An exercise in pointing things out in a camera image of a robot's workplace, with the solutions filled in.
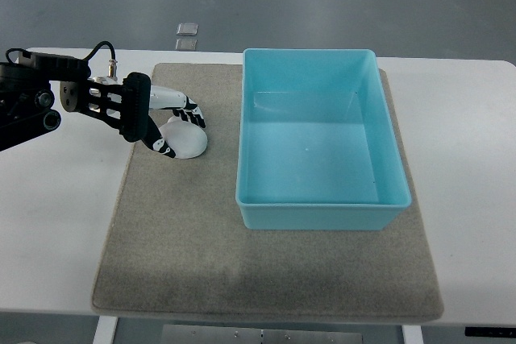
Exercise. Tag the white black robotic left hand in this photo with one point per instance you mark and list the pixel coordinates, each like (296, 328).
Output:
(181, 106)

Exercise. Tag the white bunny toy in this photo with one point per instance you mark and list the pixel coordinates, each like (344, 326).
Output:
(186, 139)

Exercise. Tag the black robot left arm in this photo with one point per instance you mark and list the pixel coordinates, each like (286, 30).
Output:
(31, 83)

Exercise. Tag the blue plastic box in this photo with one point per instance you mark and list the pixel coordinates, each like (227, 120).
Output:
(317, 145)

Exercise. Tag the lower silver floor plate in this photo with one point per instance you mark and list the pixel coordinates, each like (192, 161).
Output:
(186, 44)

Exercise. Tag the grey felt mat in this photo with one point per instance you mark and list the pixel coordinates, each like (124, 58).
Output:
(177, 246)

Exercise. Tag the white left table leg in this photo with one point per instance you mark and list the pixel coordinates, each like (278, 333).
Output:
(105, 330)

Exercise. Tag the white table leg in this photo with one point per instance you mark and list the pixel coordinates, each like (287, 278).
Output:
(412, 334)
(105, 330)

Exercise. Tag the white right table leg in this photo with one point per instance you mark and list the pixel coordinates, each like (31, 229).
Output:
(412, 334)

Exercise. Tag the black table control panel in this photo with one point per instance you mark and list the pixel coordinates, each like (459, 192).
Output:
(489, 332)

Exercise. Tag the metal table base plate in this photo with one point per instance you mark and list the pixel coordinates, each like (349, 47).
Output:
(213, 334)

